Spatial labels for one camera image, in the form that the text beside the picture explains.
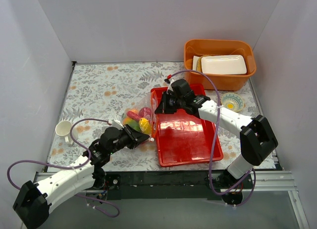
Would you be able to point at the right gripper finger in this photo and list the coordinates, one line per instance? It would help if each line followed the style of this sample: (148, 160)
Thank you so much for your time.
(170, 109)
(164, 106)

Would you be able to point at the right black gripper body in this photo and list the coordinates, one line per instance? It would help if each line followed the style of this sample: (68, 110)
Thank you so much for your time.
(167, 103)

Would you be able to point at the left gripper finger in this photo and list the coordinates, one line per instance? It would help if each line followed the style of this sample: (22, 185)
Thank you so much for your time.
(136, 144)
(135, 135)

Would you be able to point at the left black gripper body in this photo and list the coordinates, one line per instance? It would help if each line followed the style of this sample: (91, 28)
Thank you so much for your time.
(132, 135)

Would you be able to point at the yellow corn toy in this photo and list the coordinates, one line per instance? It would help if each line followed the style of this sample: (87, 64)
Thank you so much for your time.
(145, 126)

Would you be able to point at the green orange mango toy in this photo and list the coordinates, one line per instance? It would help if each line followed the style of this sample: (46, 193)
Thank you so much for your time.
(132, 123)

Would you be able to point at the red pomegranate toy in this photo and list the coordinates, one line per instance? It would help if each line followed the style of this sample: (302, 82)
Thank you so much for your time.
(145, 112)

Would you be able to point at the clear zip top bag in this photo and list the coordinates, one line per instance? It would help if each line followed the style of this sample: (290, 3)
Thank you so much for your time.
(148, 101)

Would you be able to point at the red chili pepper toy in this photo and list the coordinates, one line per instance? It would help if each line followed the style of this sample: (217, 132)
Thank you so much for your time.
(133, 116)

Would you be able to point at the orange fruit toy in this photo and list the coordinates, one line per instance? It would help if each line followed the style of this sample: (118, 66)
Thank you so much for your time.
(135, 111)

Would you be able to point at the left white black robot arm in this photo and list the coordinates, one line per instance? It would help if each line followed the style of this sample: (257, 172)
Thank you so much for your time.
(35, 201)

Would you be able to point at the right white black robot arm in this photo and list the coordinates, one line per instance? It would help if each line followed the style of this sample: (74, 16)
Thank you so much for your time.
(257, 140)

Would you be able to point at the red plastic tray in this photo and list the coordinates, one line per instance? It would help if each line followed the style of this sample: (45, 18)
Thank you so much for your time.
(182, 138)

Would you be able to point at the yellow plates in bin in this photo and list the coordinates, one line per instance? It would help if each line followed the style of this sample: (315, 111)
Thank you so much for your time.
(197, 63)

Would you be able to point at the white rectangular plate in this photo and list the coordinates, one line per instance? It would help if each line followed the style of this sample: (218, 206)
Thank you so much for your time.
(223, 65)

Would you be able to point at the white cup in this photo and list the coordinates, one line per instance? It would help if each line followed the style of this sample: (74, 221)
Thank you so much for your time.
(62, 129)

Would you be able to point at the orange plastic bin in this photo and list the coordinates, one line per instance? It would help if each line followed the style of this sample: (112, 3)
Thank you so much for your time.
(201, 47)

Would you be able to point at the small patterned bowl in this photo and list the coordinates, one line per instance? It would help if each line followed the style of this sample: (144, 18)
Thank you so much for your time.
(232, 101)

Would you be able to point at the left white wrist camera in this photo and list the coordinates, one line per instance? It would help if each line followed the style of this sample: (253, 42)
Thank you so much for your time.
(116, 123)

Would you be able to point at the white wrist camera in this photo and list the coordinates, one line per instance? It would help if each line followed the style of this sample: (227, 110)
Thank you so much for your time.
(116, 123)
(169, 81)

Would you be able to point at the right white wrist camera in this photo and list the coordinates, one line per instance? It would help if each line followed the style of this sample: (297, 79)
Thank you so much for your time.
(169, 81)

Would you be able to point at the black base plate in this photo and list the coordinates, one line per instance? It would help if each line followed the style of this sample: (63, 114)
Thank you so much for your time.
(155, 185)

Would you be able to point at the aluminium frame rail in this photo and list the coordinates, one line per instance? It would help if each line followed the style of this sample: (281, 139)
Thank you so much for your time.
(272, 182)

